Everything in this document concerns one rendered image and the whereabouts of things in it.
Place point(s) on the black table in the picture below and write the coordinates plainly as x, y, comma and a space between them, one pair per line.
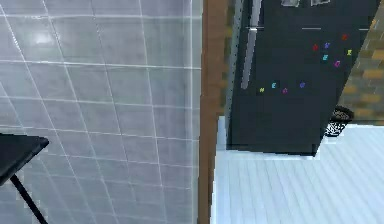
16, 153

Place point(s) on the black fridge with coloured magnets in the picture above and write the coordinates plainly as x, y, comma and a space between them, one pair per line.
286, 110

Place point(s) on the black mesh waste bin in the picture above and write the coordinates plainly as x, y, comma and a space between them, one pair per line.
338, 120

